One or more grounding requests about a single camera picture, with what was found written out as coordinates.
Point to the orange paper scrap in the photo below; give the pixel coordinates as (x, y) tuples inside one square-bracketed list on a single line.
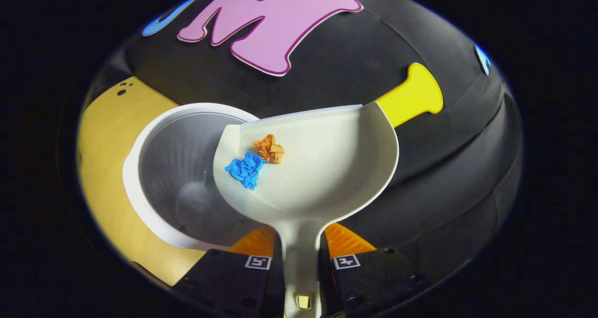
[(269, 149)]

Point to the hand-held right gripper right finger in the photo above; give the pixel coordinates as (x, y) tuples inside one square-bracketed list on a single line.
[(378, 276)]

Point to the white ribbed garbage bin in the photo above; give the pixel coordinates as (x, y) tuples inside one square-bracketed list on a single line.
[(177, 159)]

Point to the blue paper scrap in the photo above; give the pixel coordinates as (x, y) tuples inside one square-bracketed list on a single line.
[(246, 169)]

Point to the white dustpan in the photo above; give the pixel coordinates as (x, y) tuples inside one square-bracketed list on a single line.
[(322, 168)]

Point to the black backdrop cloth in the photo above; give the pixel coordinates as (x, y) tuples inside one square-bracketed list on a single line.
[(444, 168)]

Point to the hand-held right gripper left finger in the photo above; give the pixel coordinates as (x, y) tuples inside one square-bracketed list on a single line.
[(224, 280)]

